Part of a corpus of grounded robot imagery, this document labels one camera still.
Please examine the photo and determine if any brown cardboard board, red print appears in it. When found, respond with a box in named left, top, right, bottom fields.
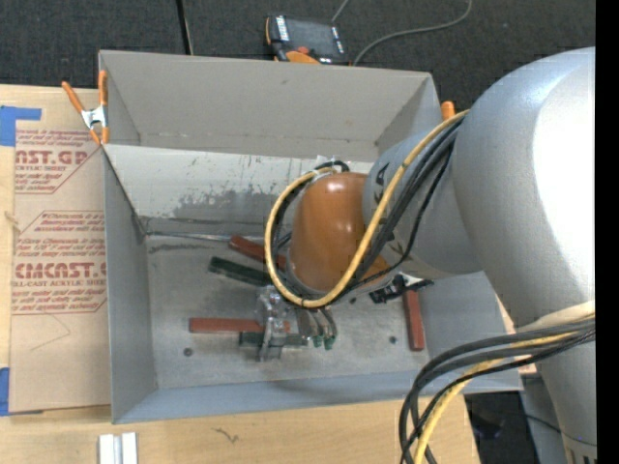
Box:
left=0, top=83, right=113, bottom=418

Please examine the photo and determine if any grey metal bin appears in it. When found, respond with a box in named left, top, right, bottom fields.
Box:
left=98, top=49, right=526, bottom=425

